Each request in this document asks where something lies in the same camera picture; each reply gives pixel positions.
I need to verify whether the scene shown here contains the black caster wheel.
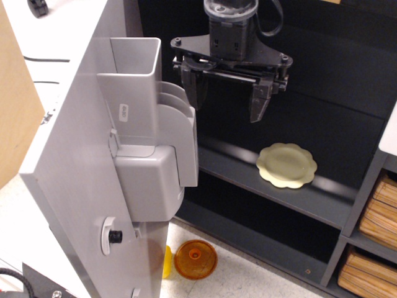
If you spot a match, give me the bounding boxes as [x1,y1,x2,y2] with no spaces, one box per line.
[27,0,49,18]

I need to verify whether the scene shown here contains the orange translucent lid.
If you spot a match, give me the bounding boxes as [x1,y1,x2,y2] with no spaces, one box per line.
[174,240,218,280]

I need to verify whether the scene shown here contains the woven basket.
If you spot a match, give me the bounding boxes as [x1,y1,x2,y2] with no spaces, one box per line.
[359,172,396,250]
[337,248,396,298]

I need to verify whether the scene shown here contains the lower woven basket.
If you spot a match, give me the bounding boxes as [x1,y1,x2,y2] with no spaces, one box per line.
[337,248,396,298]

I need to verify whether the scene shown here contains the grey toy fridge door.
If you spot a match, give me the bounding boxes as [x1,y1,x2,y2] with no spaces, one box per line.
[18,37,199,298]

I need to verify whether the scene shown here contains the tan wooden board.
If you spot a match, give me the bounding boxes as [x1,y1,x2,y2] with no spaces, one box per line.
[1,4,44,187]

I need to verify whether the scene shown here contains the black braided cable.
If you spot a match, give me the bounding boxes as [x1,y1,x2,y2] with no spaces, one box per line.
[0,267,35,298]

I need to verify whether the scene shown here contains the yellow toy bell pepper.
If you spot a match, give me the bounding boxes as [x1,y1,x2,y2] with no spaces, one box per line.
[163,245,172,279]

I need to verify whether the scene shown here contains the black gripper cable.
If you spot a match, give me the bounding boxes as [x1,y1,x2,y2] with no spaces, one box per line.
[254,0,285,37]

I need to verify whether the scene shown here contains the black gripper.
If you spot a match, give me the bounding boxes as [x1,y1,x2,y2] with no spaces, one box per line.
[171,15,293,123]

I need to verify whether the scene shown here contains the dark grey fridge cabinet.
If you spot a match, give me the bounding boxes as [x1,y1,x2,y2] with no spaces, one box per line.
[123,0,397,286]

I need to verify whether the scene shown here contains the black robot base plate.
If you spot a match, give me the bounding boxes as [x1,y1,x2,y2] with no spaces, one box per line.
[22,263,76,298]

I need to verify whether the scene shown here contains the upper woven basket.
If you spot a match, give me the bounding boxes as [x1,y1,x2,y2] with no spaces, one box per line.
[359,172,396,250]

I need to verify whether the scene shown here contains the pale yellow scalloped plate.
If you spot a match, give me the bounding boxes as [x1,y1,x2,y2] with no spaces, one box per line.
[256,143,318,189]

